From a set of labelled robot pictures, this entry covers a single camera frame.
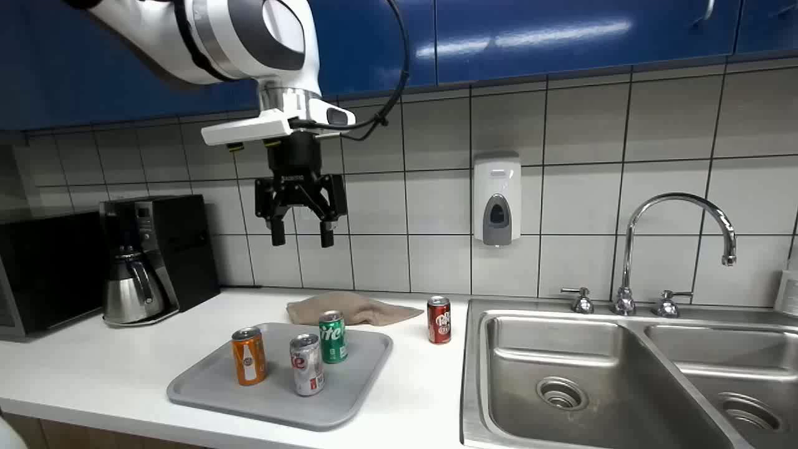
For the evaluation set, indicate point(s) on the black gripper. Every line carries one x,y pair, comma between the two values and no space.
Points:
296,164

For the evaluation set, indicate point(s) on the green soda can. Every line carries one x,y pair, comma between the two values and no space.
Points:
332,341

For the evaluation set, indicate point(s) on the orange soda can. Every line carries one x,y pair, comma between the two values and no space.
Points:
251,359

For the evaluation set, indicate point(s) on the silver soda can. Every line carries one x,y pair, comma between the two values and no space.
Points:
308,366

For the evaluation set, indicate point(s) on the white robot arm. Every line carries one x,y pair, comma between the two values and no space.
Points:
216,34

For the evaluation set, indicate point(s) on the grey plastic tray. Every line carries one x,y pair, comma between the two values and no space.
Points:
216,387

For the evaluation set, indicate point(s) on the black coffee maker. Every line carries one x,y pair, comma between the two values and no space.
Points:
184,241

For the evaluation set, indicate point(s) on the wooden cutting board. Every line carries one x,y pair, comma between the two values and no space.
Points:
365,310

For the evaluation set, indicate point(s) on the red soda can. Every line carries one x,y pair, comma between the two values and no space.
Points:
441,321

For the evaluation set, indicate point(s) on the steel coffee carafe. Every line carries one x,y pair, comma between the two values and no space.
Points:
129,290

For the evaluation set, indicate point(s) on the black microwave oven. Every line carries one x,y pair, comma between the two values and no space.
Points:
50,276

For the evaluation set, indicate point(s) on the wooden base cabinet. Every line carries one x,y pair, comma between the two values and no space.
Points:
84,441

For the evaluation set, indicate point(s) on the stainless steel double sink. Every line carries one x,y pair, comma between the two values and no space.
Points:
583,366

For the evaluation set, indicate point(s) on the chrome gooseneck faucet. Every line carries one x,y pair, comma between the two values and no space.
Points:
629,250

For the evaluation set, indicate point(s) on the translucent soap bottle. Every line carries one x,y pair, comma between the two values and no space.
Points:
790,287

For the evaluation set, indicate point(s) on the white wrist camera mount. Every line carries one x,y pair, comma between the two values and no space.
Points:
257,125

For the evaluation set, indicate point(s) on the white wall soap dispenser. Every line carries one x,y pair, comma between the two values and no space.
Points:
497,189

